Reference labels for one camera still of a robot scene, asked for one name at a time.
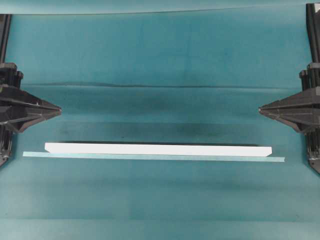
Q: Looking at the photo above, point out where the light blue tape strip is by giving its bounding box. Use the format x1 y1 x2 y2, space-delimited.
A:
22 151 285 163

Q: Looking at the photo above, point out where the teal table cloth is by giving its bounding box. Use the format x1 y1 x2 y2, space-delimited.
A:
0 4 320 240

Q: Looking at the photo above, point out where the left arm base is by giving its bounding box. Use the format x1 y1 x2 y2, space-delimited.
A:
0 125 13 166

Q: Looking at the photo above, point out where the black frame post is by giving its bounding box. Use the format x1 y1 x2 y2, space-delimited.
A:
0 14 12 64
306 3 320 63

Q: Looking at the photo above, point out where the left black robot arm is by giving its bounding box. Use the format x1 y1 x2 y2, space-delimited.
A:
0 63 62 133

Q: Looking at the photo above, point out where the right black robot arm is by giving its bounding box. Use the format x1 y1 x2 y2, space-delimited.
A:
258 62 320 134

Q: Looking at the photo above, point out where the long white wooden board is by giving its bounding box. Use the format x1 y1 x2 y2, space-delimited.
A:
44 142 272 157

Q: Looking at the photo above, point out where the left black frame post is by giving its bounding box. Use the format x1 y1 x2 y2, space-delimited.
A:
0 14 12 64

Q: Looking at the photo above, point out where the right black frame post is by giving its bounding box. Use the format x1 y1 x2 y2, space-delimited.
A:
306 3 320 63

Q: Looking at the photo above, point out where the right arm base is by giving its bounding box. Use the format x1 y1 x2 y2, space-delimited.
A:
301 124 320 174

